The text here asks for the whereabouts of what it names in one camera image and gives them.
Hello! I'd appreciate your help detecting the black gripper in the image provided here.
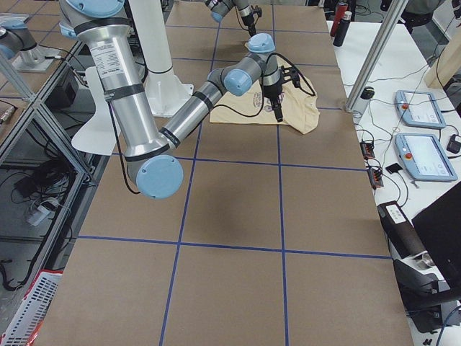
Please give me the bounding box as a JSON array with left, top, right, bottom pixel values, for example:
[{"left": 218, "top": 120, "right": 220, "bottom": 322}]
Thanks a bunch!
[
  {"left": 263, "top": 82, "right": 283, "bottom": 123},
  {"left": 243, "top": 14, "right": 256, "bottom": 37}
]

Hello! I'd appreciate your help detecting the cream long-sleeve graphic shirt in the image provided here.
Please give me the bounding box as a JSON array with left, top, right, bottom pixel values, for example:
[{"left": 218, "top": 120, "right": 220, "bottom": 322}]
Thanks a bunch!
[{"left": 210, "top": 56, "right": 320, "bottom": 134}]

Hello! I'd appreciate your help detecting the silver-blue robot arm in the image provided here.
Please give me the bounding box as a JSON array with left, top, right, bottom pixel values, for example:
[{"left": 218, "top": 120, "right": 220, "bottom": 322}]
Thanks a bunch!
[
  {"left": 205, "top": 0, "right": 262, "bottom": 37},
  {"left": 60, "top": 1, "right": 282, "bottom": 199}
]

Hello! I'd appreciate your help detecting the black water bottle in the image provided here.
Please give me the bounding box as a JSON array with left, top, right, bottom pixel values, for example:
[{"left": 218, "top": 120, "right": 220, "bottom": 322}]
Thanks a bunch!
[{"left": 333, "top": 11, "right": 352, "bottom": 47}]

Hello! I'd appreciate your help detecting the red water bottle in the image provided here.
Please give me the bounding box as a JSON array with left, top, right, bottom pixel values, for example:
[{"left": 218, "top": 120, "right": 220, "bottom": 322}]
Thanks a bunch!
[{"left": 330, "top": 1, "right": 349, "bottom": 37}]

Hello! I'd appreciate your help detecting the far teach pendant tablet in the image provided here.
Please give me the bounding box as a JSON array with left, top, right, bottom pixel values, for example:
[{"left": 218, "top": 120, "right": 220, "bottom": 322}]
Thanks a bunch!
[{"left": 395, "top": 90, "right": 447, "bottom": 129}]

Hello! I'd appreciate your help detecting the teach pendant tablet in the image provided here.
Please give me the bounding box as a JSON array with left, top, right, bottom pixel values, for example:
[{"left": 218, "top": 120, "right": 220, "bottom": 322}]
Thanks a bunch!
[
  {"left": 394, "top": 133, "right": 458, "bottom": 182},
  {"left": 395, "top": 90, "right": 447, "bottom": 129}
]

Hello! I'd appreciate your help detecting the near teach pendant tablet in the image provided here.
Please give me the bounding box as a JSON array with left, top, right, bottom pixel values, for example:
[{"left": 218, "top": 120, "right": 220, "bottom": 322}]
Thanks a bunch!
[{"left": 394, "top": 133, "right": 458, "bottom": 182}]

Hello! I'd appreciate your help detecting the black labelled box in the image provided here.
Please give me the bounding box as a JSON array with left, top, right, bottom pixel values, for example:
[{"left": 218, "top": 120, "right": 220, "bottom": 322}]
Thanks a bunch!
[{"left": 377, "top": 201, "right": 426, "bottom": 259}]

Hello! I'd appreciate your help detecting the black monitor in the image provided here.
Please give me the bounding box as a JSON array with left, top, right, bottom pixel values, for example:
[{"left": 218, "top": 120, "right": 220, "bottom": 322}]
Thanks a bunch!
[{"left": 412, "top": 184, "right": 460, "bottom": 287}]

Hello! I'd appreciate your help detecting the white perforated basket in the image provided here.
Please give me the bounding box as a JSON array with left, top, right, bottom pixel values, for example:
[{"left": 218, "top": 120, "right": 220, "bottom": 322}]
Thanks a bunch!
[{"left": 1, "top": 270, "right": 63, "bottom": 345}]

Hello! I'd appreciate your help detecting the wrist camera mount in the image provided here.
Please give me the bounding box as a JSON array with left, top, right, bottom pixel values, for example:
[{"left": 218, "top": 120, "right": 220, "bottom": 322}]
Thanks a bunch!
[
  {"left": 280, "top": 66, "right": 301, "bottom": 89},
  {"left": 251, "top": 5, "right": 262, "bottom": 18}
]

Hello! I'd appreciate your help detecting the aluminium frame post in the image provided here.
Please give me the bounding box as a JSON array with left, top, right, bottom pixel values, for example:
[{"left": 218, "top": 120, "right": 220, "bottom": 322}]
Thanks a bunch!
[{"left": 345, "top": 0, "right": 408, "bottom": 112}]

